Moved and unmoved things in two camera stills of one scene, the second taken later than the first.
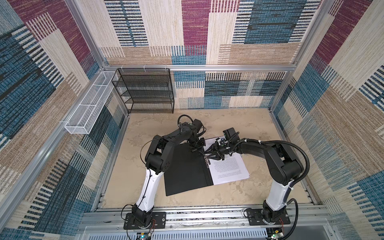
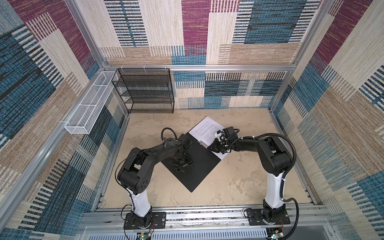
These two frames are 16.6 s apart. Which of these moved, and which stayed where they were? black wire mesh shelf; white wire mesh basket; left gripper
Moved: left gripper
Stayed: black wire mesh shelf; white wire mesh basket
